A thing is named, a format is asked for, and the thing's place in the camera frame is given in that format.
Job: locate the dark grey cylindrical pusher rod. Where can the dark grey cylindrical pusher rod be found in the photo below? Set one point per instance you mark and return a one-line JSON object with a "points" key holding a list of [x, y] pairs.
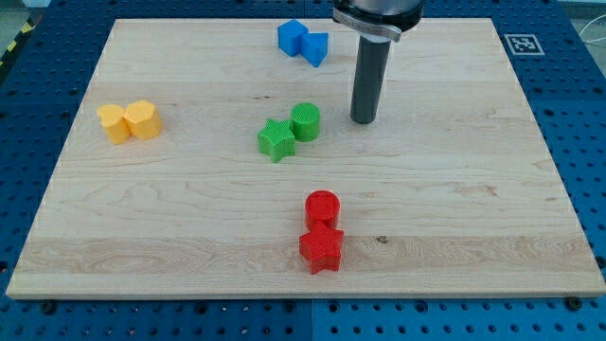
{"points": [[368, 80]]}

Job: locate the blue triangle block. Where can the blue triangle block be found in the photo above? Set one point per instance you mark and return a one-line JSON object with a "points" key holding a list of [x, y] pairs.
{"points": [[314, 47]]}

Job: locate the yellow heart block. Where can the yellow heart block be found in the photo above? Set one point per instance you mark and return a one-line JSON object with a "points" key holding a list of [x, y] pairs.
{"points": [[113, 123]]}

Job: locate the wooden board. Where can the wooden board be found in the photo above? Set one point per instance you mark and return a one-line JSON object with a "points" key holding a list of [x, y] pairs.
{"points": [[450, 192]]}

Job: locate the yellow hexagon block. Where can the yellow hexagon block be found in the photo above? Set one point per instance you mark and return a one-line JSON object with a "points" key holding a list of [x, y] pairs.
{"points": [[143, 119]]}

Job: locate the red cylinder block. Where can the red cylinder block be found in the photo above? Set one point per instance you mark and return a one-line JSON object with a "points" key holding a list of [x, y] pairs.
{"points": [[322, 206]]}

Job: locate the white fiducial marker tag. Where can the white fiducial marker tag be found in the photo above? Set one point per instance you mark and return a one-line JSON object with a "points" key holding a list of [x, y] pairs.
{"points": [[522, 44]]}

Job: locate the green cylinder block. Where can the green cylinder block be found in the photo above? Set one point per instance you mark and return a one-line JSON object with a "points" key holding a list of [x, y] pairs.
{"points": [[305, 118]]}

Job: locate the green star block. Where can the green star block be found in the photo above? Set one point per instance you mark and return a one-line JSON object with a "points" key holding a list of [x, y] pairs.
{"points": [[276, 139]]}

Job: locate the red star block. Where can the red star block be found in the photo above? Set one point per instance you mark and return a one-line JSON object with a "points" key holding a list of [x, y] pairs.
{"points": [[322, 247]]}

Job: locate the blue cube block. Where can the blue cube block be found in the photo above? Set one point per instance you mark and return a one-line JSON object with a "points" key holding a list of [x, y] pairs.
{"points": [[289, 37]]}

